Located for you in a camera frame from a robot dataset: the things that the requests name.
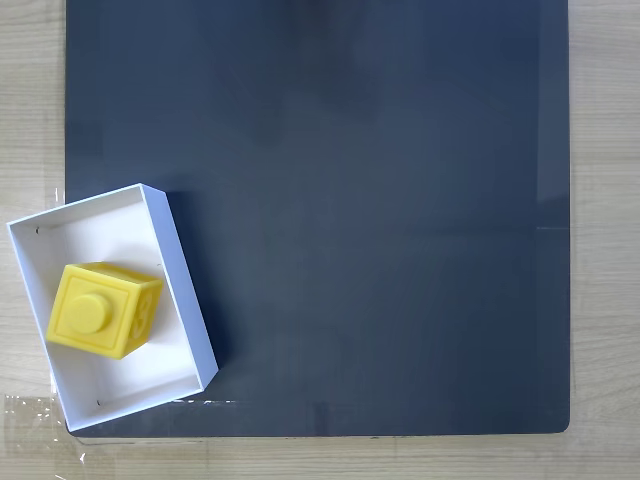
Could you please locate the yellow toy block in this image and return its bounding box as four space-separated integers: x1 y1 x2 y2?
45 260 165 362

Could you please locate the dark grey mat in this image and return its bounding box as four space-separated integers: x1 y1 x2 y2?
64 0 572 439

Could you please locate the clear adhesive tape piece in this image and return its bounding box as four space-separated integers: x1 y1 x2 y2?
3 393 71 480

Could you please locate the white cardboard box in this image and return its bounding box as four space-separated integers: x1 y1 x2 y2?
5 182 220 434

